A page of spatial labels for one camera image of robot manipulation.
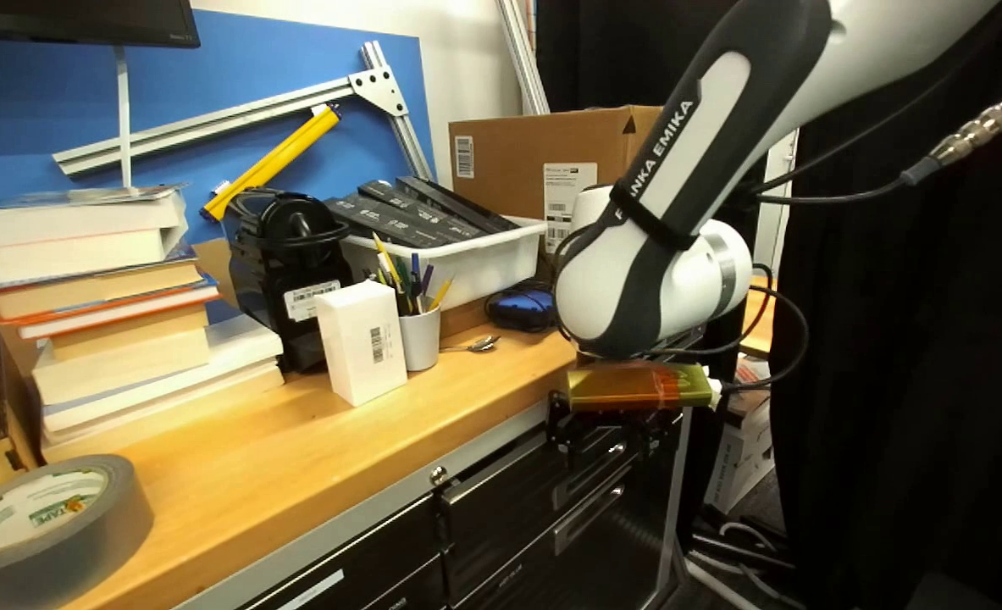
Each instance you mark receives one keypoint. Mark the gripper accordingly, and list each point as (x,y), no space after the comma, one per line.
(611,421)

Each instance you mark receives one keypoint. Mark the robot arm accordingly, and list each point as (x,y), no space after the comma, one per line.
(678,280)

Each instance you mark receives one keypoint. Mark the black drawer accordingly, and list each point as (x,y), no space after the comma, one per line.
(365,563)
(602,551)
(509,508)

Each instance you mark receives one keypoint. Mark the white metal stand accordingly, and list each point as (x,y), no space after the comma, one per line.
(674,508)

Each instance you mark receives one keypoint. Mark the white cardboard box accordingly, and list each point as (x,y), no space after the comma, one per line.
(742,449)

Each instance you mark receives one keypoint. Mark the blue computer mouse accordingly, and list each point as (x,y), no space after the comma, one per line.
(524,309)

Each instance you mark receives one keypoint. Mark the metal spoon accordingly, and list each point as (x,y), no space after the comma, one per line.
(477,345)

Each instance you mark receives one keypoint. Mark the white cup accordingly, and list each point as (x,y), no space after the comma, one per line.
(420,339)

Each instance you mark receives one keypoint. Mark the white plastic bin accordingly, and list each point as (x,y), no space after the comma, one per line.
(475,263)

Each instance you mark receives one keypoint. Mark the bundle of pens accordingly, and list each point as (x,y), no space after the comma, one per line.
(403,280)

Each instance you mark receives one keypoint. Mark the white carton box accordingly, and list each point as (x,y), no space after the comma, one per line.
(361,343)

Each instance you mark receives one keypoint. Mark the brown cardboard box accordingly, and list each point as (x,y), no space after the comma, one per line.
(509,161)

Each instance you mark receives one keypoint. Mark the row of black boxes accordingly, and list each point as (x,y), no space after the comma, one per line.
(407,216)

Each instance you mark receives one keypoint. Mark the black curtain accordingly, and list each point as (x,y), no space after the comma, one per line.
(916,381)

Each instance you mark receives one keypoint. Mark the black coffee machine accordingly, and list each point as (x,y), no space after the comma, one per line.
(285,254)

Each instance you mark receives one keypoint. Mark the aluminium extrusion bar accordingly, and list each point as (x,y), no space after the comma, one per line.
(524,59)

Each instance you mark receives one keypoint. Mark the yellow bar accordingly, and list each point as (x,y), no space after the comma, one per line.
(274,161)

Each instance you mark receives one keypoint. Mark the stack of books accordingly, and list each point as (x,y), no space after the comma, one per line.
(119,339)

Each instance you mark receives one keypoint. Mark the blue board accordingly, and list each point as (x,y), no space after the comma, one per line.
(35,110)

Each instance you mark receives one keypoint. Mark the black monitor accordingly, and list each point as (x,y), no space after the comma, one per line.
(77,19)

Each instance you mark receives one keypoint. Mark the aluminium extrusion frame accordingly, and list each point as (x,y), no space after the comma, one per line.
(213,114)

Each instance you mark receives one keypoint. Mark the roll of grey duct tape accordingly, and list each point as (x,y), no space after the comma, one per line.
(52,525)

